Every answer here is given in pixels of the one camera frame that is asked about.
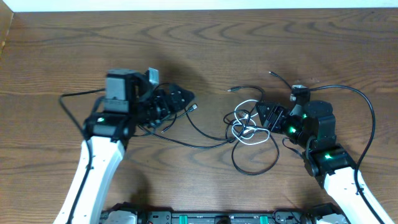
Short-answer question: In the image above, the black USB cable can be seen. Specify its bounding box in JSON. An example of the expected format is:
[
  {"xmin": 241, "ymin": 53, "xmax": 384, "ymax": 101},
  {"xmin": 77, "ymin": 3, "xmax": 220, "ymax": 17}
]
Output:
[
  {"xmin": 223, "ymin": 71, "xmax": 293, "ymax": 176},
  {"xmin": 136, "ymin": 104, "xmax": 237, "ymax": 149}
]

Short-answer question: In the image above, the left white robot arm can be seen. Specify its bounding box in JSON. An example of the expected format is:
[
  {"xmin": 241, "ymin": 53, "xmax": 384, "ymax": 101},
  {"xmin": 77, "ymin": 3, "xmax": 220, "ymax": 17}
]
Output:
[{"xmin": 55, "ymin": 68, "xmax": 195, "ymax": 223}]

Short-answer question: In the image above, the black and white striped cable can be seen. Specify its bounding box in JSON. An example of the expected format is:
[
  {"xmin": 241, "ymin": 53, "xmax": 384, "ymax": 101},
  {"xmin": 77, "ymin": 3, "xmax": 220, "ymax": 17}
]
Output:
[{"xmin": 231, "ymin": 99, "xmax": 271, "ymax": 146}]

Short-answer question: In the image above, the left camera black cable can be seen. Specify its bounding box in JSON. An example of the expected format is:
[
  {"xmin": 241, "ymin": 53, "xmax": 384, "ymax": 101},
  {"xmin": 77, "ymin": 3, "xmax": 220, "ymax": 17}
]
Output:
[{"xmin": 58, "ymin": 88, "xmax": 106, "ymax": 224}]

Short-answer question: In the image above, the cardboard box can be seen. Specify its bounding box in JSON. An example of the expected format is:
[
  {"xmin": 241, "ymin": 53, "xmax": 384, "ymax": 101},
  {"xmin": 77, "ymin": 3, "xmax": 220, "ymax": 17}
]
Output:
[{"xmin": 0, "ymin": 0, "xmax": 14, "ymax": 54}]

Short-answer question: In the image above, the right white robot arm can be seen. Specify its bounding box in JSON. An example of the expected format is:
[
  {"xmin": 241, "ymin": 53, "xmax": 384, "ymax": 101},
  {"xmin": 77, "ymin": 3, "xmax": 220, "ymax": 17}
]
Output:
[{"xmin": 256, "ymin": 100, "xmax": 392, "ymax": 223}]

